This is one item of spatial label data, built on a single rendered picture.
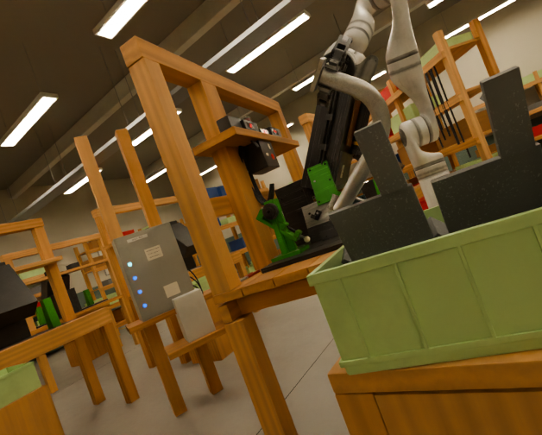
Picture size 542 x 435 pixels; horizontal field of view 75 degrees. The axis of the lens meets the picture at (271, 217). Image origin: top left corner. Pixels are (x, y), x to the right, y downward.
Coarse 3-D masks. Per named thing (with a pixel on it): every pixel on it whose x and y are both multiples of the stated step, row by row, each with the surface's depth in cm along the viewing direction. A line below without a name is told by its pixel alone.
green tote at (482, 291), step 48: (432, 240) 48; (480, 240) 45; (528, 240) 43; (336, 288) 55; (384, 288) 52; (432, 288) 49; (480, 288) 46; (528, 288) 44; (336, 336) 56; (384, 336) 53; (432, 336) 50; (480, 336) 47; (528, 336) 44
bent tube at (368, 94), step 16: (320, 64) 58; (320, 80) 60; (336, 80) 59; (352, 80) 59; (352, 96) 61; (368, 96) 59; (384, 112) 60; (384, 128) 61; (352, 176) 67; (368, 176) 67; (352, 192) 68; (336, 208) 71
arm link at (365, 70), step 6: (366, 60) 72; (372, 60) 71; (360, 66) 72; (366, 66) 72; (372, 66) 72; (360, 72) 73; (366, 72) 73; (372, 72) 72; (360, 78) 73; (366, 78) 73; (372, 78) 73
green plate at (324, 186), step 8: (312, 168) 184; (320, 168) 182; (328, 168) 180; (312, 176) 183; (320, 176) 181; (328, 176) 179; (312, 184) 183; (320, 184) 181; (328, 184) 179; (320, 192) 180; (328, 192) 178; (320, 200) 180; (328, 200) 178
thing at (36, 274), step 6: (36, 270) 908; (42, 270) 919; (24, 276) 883; (30, 276) 893; (36, 276) 895; (42, 276) 906; (24, 282) 870; (30, 288) 885; (36, 288) 896; (36, 294) 883; (36, 324) 872
